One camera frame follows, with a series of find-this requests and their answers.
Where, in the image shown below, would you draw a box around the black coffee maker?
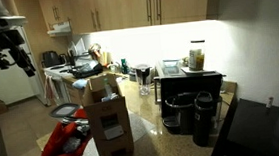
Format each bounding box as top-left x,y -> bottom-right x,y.
161,92 -> 197,135

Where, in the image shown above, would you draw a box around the black microwave oven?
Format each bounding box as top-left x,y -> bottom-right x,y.
154,59 -> 224,117

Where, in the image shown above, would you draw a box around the black bag on stove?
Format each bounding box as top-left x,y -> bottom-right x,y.
72,60 -> 103,79

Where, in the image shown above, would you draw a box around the wooden upper cabinets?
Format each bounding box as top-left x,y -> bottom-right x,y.
39,0 -> 217,34

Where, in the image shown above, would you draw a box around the white stove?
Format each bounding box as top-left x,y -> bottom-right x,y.
44,64 -> 84,105

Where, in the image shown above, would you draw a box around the glass jar with lid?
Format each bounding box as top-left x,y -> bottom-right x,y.
188,40 -> 205,71

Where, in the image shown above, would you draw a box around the grey lidded container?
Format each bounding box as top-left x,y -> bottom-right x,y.
50,103 -> 80,118

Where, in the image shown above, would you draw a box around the hanging dish towel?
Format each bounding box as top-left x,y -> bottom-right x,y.
44,75 -> 59,102

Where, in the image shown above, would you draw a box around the tall cardboard box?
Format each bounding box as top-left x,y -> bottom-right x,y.
82,73 -> 134,156

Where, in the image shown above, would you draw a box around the white refrigerator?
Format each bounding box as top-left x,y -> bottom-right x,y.
16,27 -> 48,106

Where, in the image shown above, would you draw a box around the black travel tumbler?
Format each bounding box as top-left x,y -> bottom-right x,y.
192,91 -> 213,146

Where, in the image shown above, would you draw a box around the white blue carton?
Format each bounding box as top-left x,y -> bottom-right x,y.
101,93 -> 120,102

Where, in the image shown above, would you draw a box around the black kettle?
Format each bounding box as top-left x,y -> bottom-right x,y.
42,51 -> 60,67

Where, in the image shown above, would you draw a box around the black side cabinet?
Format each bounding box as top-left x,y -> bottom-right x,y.
211,99 -> 279,156

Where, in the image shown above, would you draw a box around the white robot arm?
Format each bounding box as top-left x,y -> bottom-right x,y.
0,0 -> 36,77

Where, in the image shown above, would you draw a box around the white range hood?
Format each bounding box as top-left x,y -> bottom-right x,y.
48,21 -> 72,36

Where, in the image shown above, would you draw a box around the clear bottle green cap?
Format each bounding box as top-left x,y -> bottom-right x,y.
103,78 -> 113,97

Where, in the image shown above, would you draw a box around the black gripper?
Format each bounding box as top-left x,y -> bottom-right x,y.
0,29 -> 36,77

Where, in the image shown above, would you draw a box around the blue cloth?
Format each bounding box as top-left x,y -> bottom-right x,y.
72,78 -> 88,90

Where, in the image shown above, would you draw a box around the red fabric bag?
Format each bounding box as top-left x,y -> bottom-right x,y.
41,121 -> 92,156

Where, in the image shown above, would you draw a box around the small white bottle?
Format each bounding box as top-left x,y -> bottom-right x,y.
266,97 -> 274,108

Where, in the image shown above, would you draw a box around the water filter pitcher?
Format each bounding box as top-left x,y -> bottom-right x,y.
135,64 -> 151,96

